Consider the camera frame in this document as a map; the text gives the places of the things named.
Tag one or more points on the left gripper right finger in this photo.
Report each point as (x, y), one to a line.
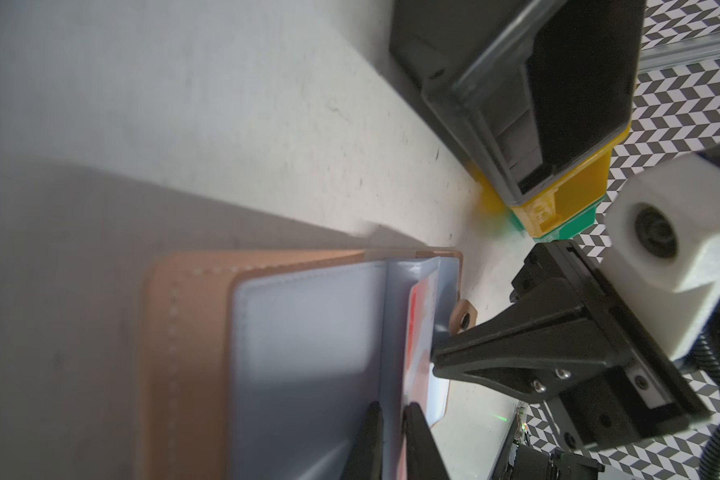
(423, 459)

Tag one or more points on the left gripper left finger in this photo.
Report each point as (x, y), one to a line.
(365, 460)

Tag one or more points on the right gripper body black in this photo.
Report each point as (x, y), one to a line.
(643, 397)

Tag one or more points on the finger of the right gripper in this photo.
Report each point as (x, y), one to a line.
(542, 345)

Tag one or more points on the white red circle card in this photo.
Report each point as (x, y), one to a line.
(419, 384)

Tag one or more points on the tan leather card holder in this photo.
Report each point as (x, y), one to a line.
(261, 364)

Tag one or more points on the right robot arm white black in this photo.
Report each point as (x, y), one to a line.
(604, 346)

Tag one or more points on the green plastic bin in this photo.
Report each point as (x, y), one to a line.
(545, 224)

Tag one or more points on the yellow plastic bin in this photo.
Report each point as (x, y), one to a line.
(576, 190)

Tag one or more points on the black plastic bin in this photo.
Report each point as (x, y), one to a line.
(528, 89)

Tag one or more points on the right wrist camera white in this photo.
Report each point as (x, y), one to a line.
(664, 260)

